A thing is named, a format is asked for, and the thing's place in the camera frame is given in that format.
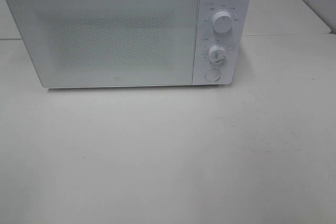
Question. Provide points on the round white door button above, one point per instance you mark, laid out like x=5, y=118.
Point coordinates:
x=212, y=75

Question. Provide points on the white timer knob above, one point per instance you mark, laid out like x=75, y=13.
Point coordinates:
x=217, y=54

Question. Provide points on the upper white power knob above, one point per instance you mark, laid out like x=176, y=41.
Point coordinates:
x=222, y=21

